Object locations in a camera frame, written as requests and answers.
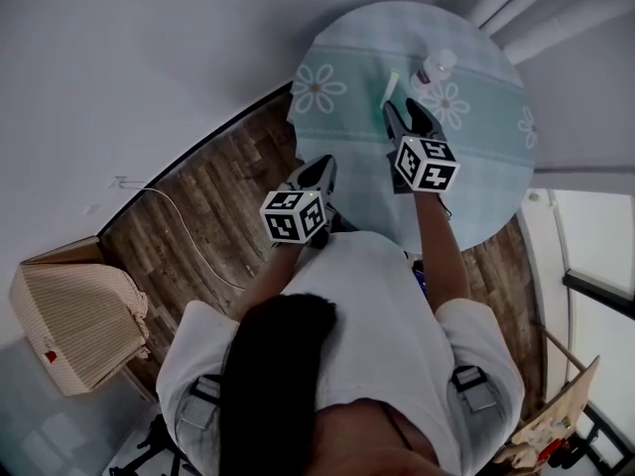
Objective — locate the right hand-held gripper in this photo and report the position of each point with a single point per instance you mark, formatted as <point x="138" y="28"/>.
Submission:
<point x="426" y="166"/>

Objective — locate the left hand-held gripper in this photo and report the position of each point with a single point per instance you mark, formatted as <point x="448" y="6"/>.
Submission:
<point x="288" y="216"/>

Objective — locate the white paper-wrapped straw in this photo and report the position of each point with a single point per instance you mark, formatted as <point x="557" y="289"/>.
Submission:
<point x="389" y="87"/>

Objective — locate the person's right forearm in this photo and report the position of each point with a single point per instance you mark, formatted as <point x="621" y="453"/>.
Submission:
<point x="439" y="256"/>

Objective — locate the person's left forearm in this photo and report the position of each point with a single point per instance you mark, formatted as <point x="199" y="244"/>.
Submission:
<point x="268" y="280"/>

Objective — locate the round table with floral cloth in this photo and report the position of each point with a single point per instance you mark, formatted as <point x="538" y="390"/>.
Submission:
<point x="357" y="132"/>

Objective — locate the white plastic bottle purple label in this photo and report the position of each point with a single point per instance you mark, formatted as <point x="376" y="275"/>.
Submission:
<point x="434" y="70"/>

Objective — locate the black device blue screen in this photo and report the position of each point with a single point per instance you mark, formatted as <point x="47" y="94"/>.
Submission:
<point x="419" y="275"/>

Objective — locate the person's white shirt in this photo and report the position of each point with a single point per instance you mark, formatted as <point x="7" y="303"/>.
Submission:
<point x="377" y="325"/>

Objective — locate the cardboard box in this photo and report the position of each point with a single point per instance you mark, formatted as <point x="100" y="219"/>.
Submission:
<point x="59" y="253"/>

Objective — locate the beige checked cloth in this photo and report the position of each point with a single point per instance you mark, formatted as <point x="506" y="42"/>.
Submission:
<point x="84" y="325"/>

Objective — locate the black-framed window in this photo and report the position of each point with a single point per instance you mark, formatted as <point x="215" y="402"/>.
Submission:
<point x="595" y="325"/>

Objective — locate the wooden easel board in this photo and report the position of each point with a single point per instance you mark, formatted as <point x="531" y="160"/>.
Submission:
<point x="560" y="414"/>

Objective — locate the white wall socket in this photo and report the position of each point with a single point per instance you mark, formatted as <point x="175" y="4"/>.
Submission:
<point x="121" y="182"/>

